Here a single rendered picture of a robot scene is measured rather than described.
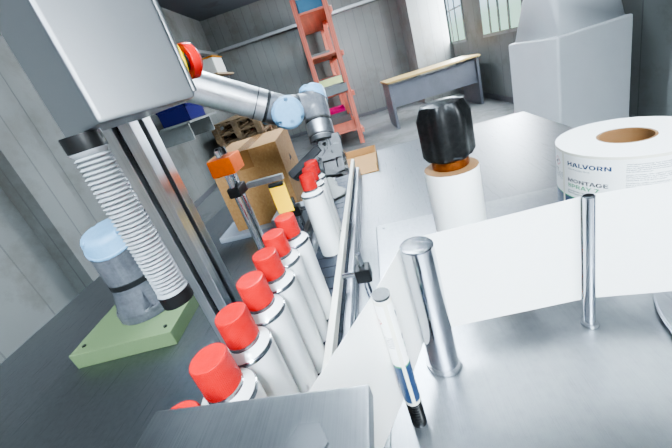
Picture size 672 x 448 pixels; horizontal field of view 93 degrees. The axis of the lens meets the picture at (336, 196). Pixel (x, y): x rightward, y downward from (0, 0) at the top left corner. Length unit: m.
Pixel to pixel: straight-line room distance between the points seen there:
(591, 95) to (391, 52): 5.49
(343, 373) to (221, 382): 0.10
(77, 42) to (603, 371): 0.61
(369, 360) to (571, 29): 3.25
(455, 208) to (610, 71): 3.13
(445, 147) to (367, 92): 7.75
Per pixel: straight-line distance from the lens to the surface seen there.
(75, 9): 0.36
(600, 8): 3.58
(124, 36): 0.37
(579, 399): 0.48
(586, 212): 0.45
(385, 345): 0.36
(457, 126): 0.52
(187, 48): 0.41
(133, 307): 0.92
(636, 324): 0.57
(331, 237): 0.73
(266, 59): 8.33
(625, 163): 0.66
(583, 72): 3.46
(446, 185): 0.54
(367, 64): 8.23
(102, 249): 0.87
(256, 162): 1.09
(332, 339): 0.52
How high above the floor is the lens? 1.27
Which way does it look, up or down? 21 degrees down
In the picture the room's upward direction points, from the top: 18 degrees counter-clockwise
